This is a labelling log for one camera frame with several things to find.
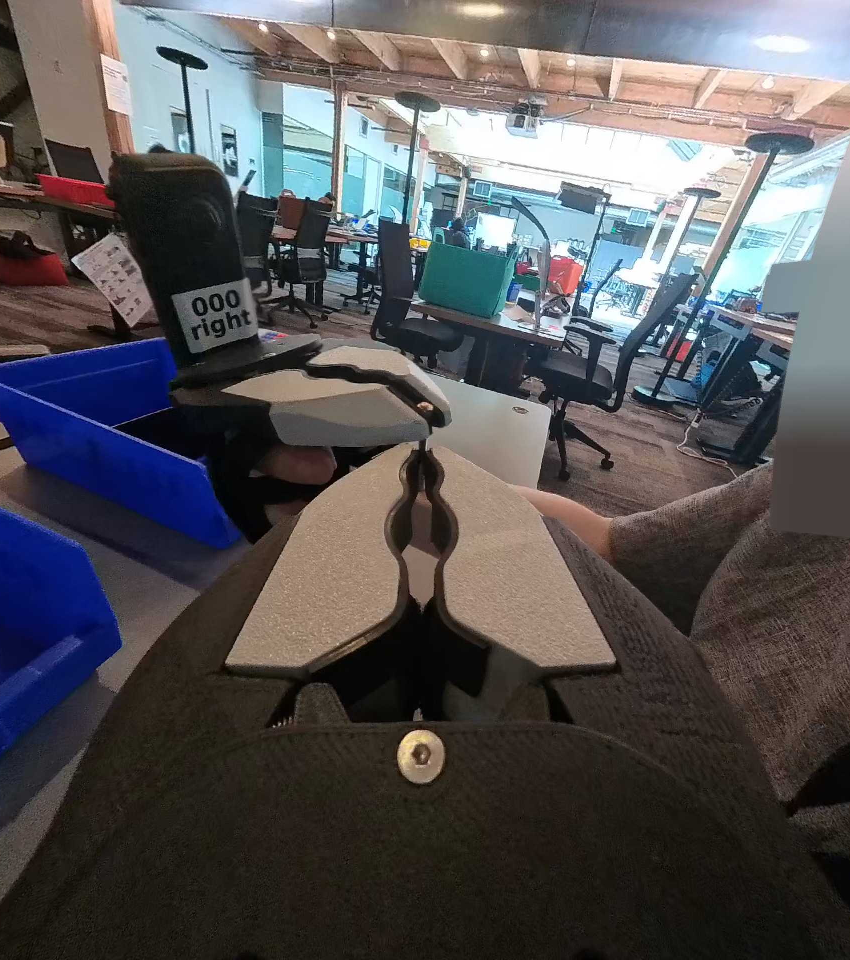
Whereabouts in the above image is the white floor cable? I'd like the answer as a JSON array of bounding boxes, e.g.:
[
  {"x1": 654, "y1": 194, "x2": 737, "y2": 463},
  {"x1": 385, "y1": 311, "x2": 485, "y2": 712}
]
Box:
[{"x1": 675, "y1": 414, "x2": 742, "y2": 479}]

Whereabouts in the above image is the green fabric bin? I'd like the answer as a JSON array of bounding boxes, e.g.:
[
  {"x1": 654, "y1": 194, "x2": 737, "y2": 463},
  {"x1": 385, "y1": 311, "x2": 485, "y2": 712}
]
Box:
[{"x1": 416, "y1": 240, "x2": 520, "y2": 321}]

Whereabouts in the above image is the person's right forearm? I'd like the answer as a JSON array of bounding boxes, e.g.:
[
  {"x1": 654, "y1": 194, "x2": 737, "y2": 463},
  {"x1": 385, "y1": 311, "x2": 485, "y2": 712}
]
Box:
[{"x1": 511, "y1": 483, "x2": 615, "y2": 561}]

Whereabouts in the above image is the hanging black monitor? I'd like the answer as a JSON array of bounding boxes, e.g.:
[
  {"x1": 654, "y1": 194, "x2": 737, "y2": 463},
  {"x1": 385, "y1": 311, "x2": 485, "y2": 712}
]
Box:
[{"x1": 557, "y1": 181, "x2": 610, "y2": 213}]

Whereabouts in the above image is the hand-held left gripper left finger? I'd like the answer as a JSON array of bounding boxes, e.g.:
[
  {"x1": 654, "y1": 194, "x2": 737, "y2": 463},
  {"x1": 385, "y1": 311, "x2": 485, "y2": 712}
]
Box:
[{"x1": 224, "y1": 442, "x2": 418, "y2": 676}]

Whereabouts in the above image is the ceiling projector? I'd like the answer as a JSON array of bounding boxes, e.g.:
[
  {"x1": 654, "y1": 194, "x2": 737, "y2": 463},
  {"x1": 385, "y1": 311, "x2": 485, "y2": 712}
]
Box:
[{"x1": 506, "y1": 100, "x2": 550, "y2": 141}]

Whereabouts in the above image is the red bag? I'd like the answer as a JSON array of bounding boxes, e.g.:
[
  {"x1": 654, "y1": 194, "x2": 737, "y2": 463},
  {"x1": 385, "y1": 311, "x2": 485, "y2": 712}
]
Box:
[{"x1": 0, "y1": 230, "x2": 70, "y2": 288}]

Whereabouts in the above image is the black bin divider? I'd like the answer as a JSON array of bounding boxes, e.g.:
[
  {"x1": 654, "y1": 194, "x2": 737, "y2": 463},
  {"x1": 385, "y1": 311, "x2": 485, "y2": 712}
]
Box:
[{"x1": 113, "y1": 407, "x2": 209, "y2": 460}]

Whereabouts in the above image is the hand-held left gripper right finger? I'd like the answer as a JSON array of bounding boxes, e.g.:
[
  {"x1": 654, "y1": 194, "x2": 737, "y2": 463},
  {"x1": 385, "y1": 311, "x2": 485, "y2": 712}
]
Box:
[{"x1": 429, "y1": 444, "x2": 618, "y2": 674}]

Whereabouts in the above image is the black office chair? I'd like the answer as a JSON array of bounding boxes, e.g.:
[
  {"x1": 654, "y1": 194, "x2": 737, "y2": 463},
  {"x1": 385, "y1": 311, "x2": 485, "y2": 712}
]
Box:
[
  {"x1": 236, "y1": 192, "x2": 280, "y2": 303},
  {"x1": 273, "y1": 195, "x2": 333, "y2": 330},
  {"x1": 371, "y1": 218, "x2": 465, "y2": 369},
  {"x1": 536, "y1": 273, "x2": 700, "y2": 483}
]

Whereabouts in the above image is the blue divided plastic bin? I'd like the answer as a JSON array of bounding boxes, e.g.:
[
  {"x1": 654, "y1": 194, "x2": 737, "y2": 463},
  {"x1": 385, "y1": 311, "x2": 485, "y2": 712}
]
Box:
[{"x1": 0, "y1": 337, "x2": 243, "y2": 550}]

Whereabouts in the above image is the blue labelled plastic bin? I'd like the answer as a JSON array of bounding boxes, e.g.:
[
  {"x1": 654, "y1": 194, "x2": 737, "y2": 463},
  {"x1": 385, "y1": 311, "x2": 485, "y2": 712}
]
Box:
[{"x1": 0, "y1": 483, "x2": 124, "y2": 805}]

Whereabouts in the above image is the person's right hand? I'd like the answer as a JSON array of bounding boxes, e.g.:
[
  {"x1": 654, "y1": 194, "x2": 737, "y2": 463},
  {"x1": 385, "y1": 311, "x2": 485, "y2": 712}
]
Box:
[{"x1": 252, "y1": 442, "x2": 340, "y2": 490}]

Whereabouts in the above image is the silver gooseneck desk lamp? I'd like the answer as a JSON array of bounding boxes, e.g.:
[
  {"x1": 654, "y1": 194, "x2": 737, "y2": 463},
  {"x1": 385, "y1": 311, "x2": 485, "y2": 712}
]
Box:
[{"x1": 510, "y1": 195, "x2": 555, "y2": 336}]

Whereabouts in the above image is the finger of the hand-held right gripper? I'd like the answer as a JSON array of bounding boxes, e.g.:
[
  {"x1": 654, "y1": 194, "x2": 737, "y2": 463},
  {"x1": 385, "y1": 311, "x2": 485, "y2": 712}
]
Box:
[
  {"x1": 305, "y1": 345, "x2": 455, "y2": 429},
  {"x1": 269, "y1": 371, "x2": 433, "y2": 447}
]

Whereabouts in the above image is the red plastic bin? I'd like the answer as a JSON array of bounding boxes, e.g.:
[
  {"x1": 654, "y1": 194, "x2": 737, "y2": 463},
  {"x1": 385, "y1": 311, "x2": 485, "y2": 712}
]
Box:
[{"x1": 35, "y1": 173, "x2": 115, "y2": 208}]

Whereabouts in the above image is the white instruction sheet sign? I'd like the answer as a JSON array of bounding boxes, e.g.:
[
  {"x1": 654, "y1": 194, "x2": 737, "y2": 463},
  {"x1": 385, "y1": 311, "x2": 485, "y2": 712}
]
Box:
[{"x1": 70, "y1": 231, "x2": 161, "y2": 340}]

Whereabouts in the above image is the wooden post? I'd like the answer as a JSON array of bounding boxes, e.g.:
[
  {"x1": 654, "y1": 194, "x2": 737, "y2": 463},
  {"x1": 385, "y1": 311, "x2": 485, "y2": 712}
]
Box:
[{"x1": 708, "y1": 153, "x2": 772, "y2": 280}]

